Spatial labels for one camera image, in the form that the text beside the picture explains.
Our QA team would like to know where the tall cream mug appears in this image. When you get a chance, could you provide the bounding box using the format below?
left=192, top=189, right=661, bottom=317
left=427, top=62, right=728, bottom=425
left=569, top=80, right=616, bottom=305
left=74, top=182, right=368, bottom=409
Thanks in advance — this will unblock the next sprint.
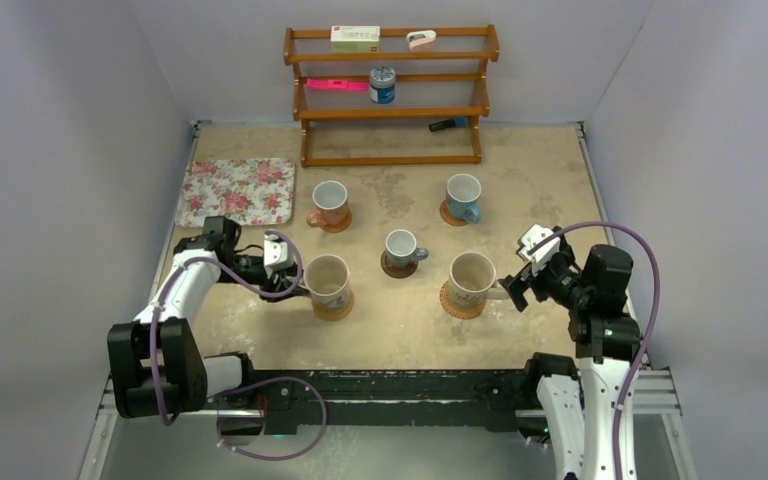
left=303, top=254, right=351, bottom=311

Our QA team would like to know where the cream mug with plant print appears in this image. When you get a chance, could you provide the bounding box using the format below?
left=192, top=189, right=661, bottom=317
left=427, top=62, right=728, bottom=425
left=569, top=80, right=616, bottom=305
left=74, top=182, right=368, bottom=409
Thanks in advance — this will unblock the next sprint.
left=448, top=252, right=510, bottom=308

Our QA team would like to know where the woven rattan coaster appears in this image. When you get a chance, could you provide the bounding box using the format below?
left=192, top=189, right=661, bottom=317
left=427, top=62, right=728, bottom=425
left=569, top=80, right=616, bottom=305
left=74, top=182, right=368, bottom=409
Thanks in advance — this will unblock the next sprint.
left=312, top=291, right=355, bottom=321
left=439, top=282, right=487, bottom=320

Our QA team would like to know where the smooth wooden coaster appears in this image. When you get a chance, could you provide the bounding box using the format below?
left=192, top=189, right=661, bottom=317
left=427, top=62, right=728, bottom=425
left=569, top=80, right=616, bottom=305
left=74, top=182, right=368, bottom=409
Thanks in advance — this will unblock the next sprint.
left=320, top=210, right=353, bottom=233
left=439, top=201, right=469, bottom=227

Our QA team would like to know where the dark brown wooden coaster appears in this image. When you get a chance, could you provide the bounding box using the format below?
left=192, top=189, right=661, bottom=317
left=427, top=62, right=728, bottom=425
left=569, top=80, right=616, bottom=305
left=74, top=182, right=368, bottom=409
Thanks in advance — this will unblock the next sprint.
left=380, top=250, right=418, bottom=279

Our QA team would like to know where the blue mug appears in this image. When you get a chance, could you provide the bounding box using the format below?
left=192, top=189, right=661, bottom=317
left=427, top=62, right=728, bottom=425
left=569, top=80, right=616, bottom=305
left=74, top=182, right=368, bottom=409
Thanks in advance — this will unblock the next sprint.
left=446, top=173, right=482, bottom=224

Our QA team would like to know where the small grey white mug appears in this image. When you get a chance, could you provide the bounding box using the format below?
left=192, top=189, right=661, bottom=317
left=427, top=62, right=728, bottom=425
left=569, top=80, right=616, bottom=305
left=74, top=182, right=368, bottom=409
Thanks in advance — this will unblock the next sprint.
left=385, top=229, right=429, bottom=268

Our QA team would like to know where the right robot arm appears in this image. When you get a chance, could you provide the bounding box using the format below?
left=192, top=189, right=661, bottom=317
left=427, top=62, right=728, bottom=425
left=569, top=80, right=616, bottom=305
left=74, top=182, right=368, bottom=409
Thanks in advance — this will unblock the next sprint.
left=500, top=225, right=641, bottom=479

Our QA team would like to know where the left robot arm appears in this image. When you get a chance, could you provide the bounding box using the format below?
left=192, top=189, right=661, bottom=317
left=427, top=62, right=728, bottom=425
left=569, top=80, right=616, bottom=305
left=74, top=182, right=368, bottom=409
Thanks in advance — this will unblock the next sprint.
left=107, top=216, right=308, bottom=425

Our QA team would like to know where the floral pattern tray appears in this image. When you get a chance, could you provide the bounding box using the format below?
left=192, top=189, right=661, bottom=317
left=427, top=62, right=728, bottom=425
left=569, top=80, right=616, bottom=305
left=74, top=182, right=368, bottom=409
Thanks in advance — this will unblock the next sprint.
left=175, top=158, right=296, bottom=228

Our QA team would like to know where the black blue marker pen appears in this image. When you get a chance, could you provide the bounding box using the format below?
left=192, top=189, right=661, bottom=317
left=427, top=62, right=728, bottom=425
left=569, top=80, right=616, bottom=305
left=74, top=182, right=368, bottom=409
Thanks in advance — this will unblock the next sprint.
left=428, top=116, right=468, bottom=132

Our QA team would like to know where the pink highlighter marker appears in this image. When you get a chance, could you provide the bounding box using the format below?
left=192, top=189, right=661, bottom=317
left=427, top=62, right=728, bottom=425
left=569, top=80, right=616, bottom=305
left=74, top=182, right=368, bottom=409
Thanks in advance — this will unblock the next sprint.
left=305, top=78, right=368, bottom=92

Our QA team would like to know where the wooden three-tier shelf rack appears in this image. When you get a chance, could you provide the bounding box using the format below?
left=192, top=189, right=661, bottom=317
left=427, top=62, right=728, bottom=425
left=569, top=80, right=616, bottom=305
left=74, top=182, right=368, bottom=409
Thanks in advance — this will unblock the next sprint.
left=283, top=24, right=500, bottom=167

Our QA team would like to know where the blue white lidded jar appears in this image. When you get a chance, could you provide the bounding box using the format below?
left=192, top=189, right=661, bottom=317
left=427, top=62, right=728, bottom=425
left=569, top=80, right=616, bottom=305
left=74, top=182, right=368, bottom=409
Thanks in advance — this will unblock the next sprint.
left=368, top=66, right=396, bottom=105

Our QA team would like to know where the white green cardboard box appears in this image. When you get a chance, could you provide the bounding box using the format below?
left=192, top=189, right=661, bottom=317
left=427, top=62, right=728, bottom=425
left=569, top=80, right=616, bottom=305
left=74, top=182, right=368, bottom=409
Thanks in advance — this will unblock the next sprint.
left=330, top=25, right=380, bottom=54

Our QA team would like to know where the pink white small device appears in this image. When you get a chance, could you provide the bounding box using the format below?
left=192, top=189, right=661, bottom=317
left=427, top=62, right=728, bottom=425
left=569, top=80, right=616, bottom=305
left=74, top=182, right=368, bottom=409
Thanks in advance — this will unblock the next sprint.
left=405, top=30, right=437, bottom=52

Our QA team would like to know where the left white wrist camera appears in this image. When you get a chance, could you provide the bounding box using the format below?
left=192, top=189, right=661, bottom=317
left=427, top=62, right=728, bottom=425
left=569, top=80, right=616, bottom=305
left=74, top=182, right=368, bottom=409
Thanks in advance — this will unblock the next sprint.
left=262, top=230, right=296, bottom=275

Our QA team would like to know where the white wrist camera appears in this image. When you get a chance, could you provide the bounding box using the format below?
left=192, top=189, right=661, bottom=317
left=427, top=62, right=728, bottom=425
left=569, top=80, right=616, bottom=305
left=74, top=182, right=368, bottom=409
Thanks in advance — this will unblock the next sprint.
left=516, top=224, right=561, bottom=274
left=262, top=230, right=296, bottom=275

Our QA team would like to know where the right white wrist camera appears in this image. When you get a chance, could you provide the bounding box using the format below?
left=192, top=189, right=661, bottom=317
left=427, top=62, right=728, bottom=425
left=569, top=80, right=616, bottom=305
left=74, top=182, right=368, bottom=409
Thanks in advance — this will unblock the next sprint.
left=516, top=224, right=561, bottom=274

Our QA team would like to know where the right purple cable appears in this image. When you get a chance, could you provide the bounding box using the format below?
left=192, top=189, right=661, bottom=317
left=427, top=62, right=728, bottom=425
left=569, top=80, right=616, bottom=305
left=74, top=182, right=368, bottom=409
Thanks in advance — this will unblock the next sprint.
left=524, top=221, right=662, bottom=480

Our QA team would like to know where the black aluminium base frame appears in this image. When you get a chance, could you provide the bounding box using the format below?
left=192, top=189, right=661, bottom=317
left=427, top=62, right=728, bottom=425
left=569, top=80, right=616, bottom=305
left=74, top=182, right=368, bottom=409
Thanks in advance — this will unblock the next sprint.
left=81, top=364, right=681, bottom=479

